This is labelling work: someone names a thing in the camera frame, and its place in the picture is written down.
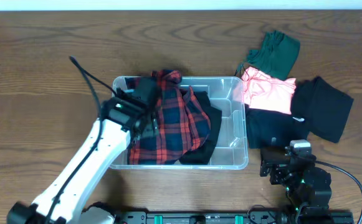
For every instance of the clear plastic storage bin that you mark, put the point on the clear plastic storage bin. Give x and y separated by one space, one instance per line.
231 151

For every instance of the dark green folded garment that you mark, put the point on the dark green folded garment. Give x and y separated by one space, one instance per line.
276 57

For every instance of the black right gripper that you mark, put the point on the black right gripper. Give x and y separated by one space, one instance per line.
280 165

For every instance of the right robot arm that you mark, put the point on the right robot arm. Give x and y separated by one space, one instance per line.
307 186

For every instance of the black garment with tag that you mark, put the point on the black garment with tag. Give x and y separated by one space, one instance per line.
325 109

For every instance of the black gathered garment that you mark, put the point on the black gathered garment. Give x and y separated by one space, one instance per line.
202 155

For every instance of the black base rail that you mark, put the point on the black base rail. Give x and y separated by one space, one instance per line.
253 217

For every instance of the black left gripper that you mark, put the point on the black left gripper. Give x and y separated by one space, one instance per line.
149 125

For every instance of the red navy plaid shirt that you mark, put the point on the red navy plaid shirt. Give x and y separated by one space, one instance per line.
182 124

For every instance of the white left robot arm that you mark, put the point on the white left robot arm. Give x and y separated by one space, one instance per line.
64 200

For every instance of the coral pink folded garment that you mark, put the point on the coral pink folded garment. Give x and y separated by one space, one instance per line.
263 92

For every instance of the dark teal folded garment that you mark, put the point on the dark teal folded garment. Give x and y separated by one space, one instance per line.
271 128

